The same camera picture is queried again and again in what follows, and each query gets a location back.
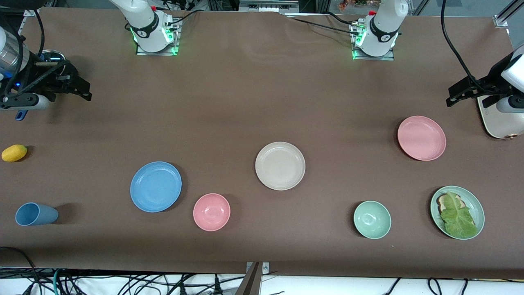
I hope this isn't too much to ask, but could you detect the pink plate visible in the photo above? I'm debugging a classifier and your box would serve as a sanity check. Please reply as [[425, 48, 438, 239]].
[[398, 116, 447, 161]]

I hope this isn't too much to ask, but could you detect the blue plate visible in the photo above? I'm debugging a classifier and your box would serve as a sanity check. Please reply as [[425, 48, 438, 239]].
[[130, 161, 182, 213]]

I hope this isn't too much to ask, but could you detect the beige cutting board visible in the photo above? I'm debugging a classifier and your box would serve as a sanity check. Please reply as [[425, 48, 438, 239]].
[[477, 95, 524, 140]]

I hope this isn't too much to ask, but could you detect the yellow lemon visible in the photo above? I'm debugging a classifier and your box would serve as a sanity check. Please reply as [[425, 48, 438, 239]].
[[1, 144, 28, 162]]

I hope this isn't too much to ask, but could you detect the bread slice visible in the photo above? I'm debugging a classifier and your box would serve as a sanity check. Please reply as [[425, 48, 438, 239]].
[[436, 194, 463, 213]]

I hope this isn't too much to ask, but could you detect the green plate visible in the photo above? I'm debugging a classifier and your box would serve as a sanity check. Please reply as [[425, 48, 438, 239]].
[[430, 186, 485, 240]]

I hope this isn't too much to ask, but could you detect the green lettuce leaf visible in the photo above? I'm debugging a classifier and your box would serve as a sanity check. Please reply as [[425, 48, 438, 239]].
[[440, 191, 477, 238]]

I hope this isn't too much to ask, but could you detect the blue cup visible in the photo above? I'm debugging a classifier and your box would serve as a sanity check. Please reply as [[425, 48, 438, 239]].
[[15, 202, 59, 227]]

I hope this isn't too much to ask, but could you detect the red orange decoration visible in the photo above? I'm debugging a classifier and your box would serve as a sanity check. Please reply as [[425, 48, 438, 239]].
[[339, 0, 383, 11]]

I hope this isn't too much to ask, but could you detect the small green bowl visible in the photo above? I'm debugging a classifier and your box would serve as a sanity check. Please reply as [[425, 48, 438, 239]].
[[354, 200, 392, 239]]

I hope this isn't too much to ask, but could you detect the small pink bowl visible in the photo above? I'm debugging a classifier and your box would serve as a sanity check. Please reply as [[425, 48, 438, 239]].
[[193, 193, 231, 231]]

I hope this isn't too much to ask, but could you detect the beige plate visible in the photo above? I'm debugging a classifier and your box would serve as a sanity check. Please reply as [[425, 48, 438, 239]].
[[255, 142, 306, 191]]

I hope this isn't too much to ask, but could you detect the grey electronics box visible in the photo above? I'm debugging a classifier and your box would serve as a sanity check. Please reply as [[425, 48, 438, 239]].
[[239, 0, 300, 13]]

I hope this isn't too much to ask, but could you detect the brown wooden beam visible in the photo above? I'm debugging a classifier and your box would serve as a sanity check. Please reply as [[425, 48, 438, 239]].
[[235, 262, 263, 295]]

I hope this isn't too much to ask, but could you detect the steel pot with blue handle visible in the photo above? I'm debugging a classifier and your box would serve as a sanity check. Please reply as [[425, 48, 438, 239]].
[[16, 50, 66, 122]]

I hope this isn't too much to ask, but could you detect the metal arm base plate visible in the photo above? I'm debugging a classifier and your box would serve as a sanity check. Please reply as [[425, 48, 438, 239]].
[[351, 20, 395, 61], [136, 18, 181, 56]]

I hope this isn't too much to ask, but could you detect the aluminium frame profile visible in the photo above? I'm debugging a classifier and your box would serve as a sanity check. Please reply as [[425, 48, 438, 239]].
[[493, 0, 524, 28]]

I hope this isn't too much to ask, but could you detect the black base cable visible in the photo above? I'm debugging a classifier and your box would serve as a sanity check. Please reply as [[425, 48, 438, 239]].
[[164, 8, 206, 32], [287, 14, 363, 38]]

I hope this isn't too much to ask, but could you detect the black floor cable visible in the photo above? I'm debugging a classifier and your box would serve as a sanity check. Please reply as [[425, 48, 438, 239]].
[[0, 246, 40, 295]]

